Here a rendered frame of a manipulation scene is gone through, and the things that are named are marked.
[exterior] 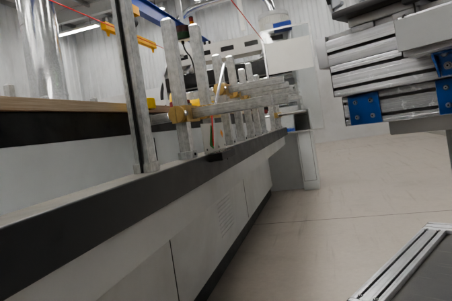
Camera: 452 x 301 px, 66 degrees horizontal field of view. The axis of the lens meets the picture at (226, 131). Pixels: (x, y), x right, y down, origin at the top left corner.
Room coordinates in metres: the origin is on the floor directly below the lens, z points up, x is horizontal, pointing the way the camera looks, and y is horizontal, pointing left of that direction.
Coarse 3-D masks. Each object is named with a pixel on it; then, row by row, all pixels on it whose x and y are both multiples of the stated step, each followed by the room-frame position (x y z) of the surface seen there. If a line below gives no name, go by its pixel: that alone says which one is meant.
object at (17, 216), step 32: (192, 160) 0.98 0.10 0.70; (224, 160) 1.28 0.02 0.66; (96, 192) 0.57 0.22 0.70; (128, 192) 0.65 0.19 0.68; (160, 192) 0.77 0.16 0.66; (0, 224) 0.41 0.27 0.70; (32, 224) 0.43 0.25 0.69; (64, 224) 0.48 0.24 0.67; (96, 224) 0.55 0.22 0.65; (128, 224) 0.63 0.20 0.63; (0, 256) 0.39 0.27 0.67; (32, 256) 0.43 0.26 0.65; (64, 256) 0.47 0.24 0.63; (0, 288) 0.38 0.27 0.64
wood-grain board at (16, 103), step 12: (0, 96) 0.68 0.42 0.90; (0, 108) 0.67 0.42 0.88; (12, 108) 0.70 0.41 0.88; (24, 108) 0.73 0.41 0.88; (36, 108) 0.76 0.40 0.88; (48, 108) 0.79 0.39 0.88; (60, 108) 0.83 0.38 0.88; (72, 108) 0.87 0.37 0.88; (84, 108) 0.91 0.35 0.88; (96, 108) 0.96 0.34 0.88; (108, 108) 1.02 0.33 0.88; (120, 108) 1.08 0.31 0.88; (156, 108) 1.31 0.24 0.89; (168, 108) 1.42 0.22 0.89
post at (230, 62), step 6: (228, 60) 1.76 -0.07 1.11; (228, 66) 1.77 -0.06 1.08; (234, 66) 1.78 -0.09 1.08; (228, 72) 1.77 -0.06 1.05; (234, 72) 1.76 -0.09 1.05; (234, 78) 1.76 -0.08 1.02; (234, 84) 1.76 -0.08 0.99; (234, 114) 1.77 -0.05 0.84; (240, 114) 1.76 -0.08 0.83; (240, 120) 1.76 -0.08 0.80; (240, 126) 1.76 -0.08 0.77; (240, 132) 1.76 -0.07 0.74
